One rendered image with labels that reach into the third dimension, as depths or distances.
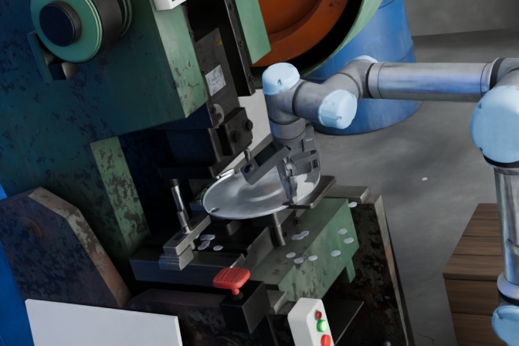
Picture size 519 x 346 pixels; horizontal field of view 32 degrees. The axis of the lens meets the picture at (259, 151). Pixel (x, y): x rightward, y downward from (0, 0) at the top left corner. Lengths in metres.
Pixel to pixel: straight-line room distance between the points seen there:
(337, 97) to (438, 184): 1.99
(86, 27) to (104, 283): 0.71
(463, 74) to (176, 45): 0.59
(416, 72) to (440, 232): 1.64
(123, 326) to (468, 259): 0.94
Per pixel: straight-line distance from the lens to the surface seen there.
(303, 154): 1.93
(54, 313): 2.40
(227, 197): 2.16
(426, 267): 3.18
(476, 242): 2.59
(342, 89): 1.79
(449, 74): 1.75
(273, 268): 2.09
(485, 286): 2.47
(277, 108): 1.82
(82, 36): 1.82
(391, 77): 1.81
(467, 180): 3.70
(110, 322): 2.28
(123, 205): 2.21
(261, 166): 1.91
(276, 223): 2.13
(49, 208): 2.22
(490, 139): 1.57
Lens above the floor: 1.68
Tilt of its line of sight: 22 degrees down
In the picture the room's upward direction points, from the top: 16 degrees counter-clockwise
